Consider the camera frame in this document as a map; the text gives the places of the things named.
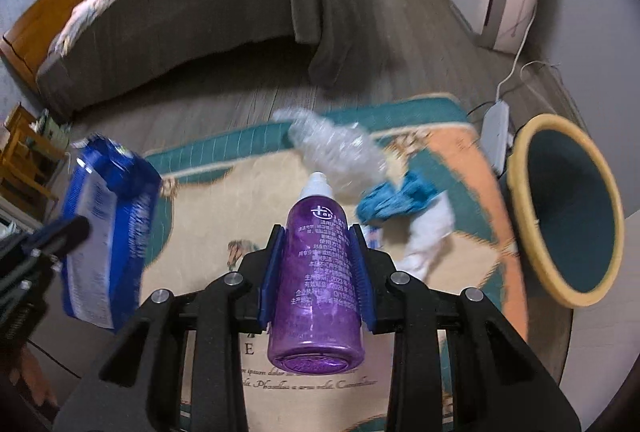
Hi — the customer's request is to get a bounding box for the wooden headboard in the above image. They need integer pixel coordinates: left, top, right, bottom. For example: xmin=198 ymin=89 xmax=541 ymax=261
xmin=0 ymin=0 xmax=140 ymax=95

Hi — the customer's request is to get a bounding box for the clear plastic bag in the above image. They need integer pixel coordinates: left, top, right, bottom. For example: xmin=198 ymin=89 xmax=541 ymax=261
xmin=272 ymin=108 xmax=401 ymax=207

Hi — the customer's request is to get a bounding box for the white power strip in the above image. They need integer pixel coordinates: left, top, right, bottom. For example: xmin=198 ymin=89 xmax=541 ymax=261
xmin=479 ymin=103 xmax=512 ymax=173

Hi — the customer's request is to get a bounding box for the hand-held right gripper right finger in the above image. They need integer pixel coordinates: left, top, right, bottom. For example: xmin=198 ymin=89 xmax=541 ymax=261
xmin=350 ymin=224 xmax=583 ymax=432

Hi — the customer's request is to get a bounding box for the teal orange printed mat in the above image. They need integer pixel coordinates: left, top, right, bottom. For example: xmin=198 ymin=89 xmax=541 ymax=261
xmin=142 ymin=92 xmax=530 ymax=432

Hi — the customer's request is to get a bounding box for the wooden nightstand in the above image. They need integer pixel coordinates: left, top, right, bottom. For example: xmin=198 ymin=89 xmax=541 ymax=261
xmin=0 ymin=103 xmax=68 ymax=213

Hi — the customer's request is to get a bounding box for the black cable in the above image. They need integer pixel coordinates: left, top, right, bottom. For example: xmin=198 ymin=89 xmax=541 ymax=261
xmin=465 ymin=100 xmax=501 ymax=119

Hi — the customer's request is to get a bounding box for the purple bottle white cap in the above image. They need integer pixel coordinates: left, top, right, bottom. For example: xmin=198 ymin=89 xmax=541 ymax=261
xmin=266 ymin=172 xmax=373 ymax=375

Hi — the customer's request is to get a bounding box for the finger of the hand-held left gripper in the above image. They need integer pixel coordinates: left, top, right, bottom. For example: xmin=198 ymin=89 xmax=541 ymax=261
xmin=27 ymin=218 xmax=92 ymax=259

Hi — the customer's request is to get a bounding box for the white power cable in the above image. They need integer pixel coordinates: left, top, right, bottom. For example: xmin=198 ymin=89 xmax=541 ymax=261
xmin=495 ymin=6 xmax=566 ymax=105

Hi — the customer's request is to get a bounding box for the white tissue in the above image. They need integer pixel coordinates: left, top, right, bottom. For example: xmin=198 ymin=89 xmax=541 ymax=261
xmin=370 ymin=192 xmax=457 ymax=285

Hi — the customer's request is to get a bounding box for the blue face mask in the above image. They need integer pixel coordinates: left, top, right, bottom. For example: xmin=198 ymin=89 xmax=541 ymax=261
xmin=356 ymin=172 xmax=437 ymax=227

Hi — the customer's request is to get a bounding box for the blue white packet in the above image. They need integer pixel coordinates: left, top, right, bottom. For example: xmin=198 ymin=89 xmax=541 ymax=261
xmin=59 ymin=134 xmax=163 ymax=330

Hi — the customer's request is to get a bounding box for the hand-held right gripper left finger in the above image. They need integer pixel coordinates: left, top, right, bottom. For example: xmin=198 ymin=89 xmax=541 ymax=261
xmin=52 ymin=224 xmax=286 ymax=432

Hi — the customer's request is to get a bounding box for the bed with grey cover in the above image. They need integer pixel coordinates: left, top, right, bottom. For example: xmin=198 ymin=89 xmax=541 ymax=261
xmin=35 ymin=0 xmax=368 ymax=115

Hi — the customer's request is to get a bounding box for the teal waste bin yellow rim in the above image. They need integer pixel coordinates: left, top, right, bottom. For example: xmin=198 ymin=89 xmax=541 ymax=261
xmin=506 ymin=114 xmax=626 ymax=309

